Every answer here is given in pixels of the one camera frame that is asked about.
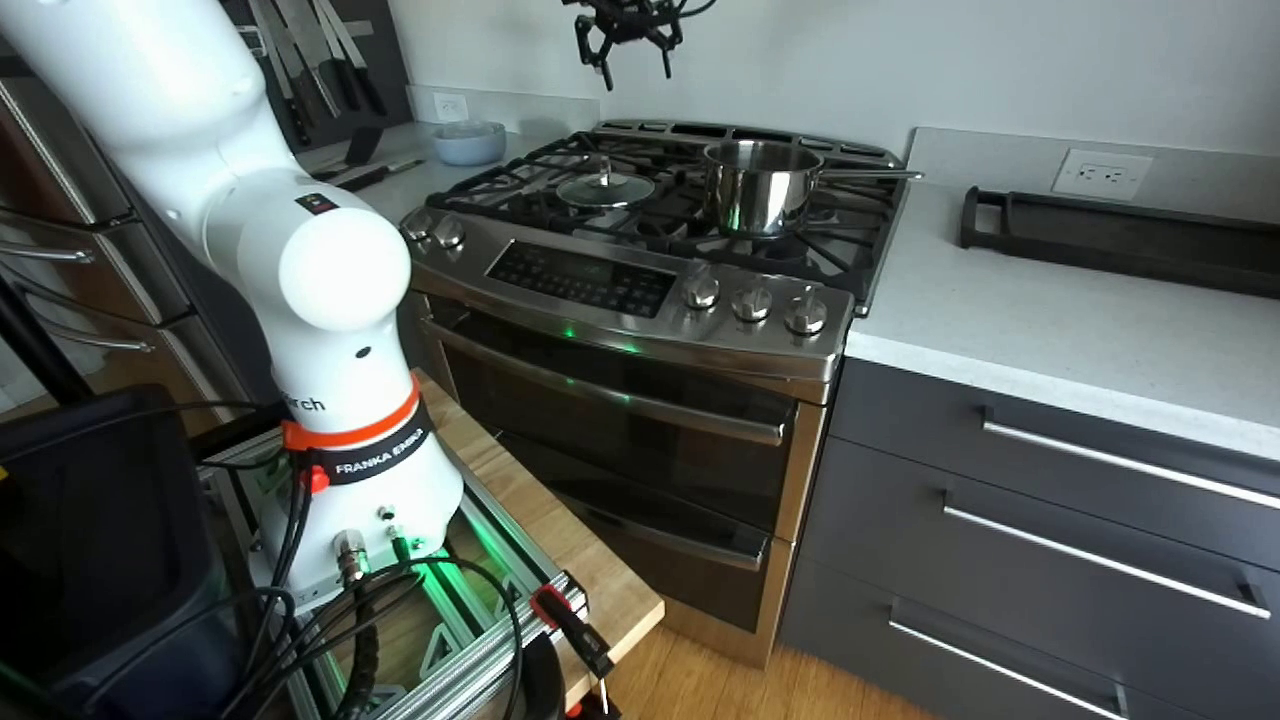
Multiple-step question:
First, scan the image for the stainless steel gas stove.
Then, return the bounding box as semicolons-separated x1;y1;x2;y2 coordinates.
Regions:
405;120;912;662

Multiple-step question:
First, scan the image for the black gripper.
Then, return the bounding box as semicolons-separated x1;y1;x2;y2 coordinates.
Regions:
563;0;716;89

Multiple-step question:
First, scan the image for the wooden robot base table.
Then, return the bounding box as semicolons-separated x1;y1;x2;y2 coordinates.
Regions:
420;379;664;720

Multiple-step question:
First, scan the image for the black bin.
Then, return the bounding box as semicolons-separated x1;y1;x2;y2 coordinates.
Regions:
0;384;241;720

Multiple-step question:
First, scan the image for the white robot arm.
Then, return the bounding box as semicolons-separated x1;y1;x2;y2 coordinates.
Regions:
0;0;464;604

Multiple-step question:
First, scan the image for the top grey drawer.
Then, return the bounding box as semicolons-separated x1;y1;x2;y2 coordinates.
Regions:
832;360;1280;566

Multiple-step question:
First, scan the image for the grey drawer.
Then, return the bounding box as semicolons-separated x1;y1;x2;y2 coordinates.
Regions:
780;572;1280;720
787;442;1280;670
832;360;1280;566

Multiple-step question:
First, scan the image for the white round bowl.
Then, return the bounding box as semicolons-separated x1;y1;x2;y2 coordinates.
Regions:
426;120;502;169

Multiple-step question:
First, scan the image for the right wall outlet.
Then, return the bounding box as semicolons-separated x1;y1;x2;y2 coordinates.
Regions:
1050;146;1152;199

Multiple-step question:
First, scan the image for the middle grey drawer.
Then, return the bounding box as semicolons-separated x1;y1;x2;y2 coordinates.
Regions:
787;442;1280;670

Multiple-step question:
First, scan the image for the silver pot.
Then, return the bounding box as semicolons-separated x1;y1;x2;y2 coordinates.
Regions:
705;139;907;235

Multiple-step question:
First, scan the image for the bottom grey drawer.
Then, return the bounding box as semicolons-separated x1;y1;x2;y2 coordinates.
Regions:
780;572;1280;720

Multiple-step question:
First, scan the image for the black griddle tray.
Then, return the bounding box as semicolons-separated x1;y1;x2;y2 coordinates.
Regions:
961;188;1280;298

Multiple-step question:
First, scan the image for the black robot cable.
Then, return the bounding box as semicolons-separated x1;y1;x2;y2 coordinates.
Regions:
214;453;531;720

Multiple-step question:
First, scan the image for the black knife rack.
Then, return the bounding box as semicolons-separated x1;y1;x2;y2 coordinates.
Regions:
218;0;413;146

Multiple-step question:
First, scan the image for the white wall outlet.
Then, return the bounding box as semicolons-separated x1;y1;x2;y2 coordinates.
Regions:
430;90;468;125

